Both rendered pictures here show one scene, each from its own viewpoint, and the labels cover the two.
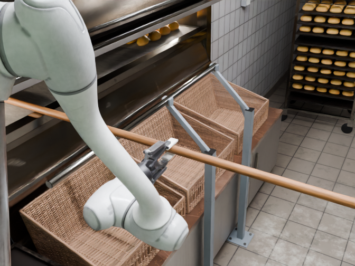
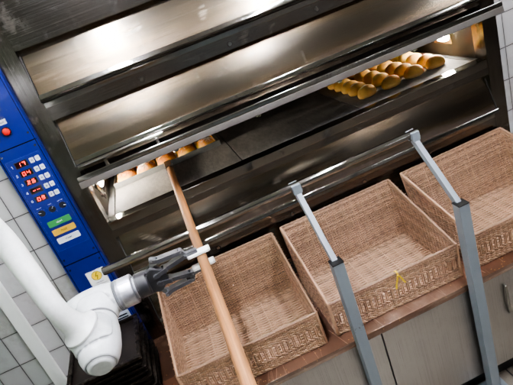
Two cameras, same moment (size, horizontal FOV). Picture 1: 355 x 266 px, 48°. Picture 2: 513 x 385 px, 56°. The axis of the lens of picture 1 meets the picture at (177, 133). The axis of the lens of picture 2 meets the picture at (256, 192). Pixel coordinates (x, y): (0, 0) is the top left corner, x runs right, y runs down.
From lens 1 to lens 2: 1.21 m
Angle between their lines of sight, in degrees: 46
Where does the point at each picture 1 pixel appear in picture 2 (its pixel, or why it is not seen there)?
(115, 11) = (267, 73)
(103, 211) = not seen: hidden behind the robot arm
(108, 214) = not seen: hidden behind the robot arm
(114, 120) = (284, 199)
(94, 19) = (231, 88)
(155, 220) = (68, 339)
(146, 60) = (339, 124)
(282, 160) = not seen: outside the picture
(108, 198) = (77, 302)
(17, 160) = (153, 235)
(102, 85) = (260, 159)
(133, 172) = (30, 288)
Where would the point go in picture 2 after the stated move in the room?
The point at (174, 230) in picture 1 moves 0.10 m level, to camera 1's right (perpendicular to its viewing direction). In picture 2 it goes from (82, 355) to (102, 369)
